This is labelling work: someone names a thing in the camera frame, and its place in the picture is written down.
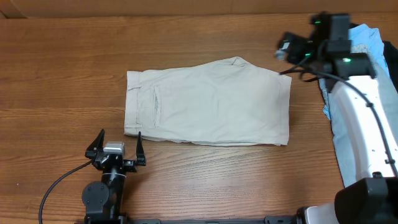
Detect beige khaki shorts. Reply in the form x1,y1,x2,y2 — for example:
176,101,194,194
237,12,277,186
124,57,292,146

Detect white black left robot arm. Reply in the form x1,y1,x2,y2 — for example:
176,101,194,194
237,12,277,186
82,130,146,224

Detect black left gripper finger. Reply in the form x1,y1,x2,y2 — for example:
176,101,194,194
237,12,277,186
136,131,146,166
85,129,105,159

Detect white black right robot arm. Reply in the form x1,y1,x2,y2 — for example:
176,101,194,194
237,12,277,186
275,12,397,223

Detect light blue denim jeans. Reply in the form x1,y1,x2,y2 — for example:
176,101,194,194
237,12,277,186
319,44,397,187

